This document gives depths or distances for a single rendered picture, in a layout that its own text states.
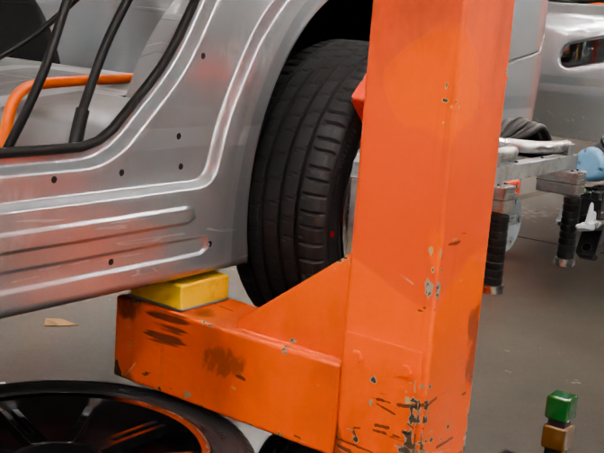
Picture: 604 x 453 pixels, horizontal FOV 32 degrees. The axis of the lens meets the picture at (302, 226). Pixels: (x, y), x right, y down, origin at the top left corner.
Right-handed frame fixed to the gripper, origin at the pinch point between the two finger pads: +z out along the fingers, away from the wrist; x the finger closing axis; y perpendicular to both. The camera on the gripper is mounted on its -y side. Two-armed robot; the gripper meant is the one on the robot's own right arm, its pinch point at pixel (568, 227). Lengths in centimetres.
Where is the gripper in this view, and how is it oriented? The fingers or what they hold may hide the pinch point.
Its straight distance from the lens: 225.1
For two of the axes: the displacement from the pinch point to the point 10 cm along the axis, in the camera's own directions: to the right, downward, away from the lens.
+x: 8.0, 1.7, -5.7
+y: 0.7, -9.8, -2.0
